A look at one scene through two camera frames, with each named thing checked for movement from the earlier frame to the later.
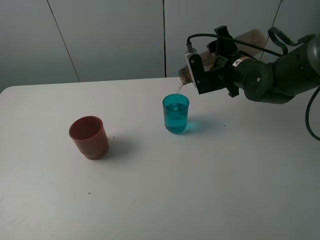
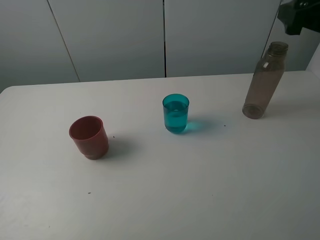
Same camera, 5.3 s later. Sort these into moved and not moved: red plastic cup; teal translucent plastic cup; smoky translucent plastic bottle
Moved: smoky translucent plastic bottle
Not moved: teal translucent plastic cup; red plastic cup
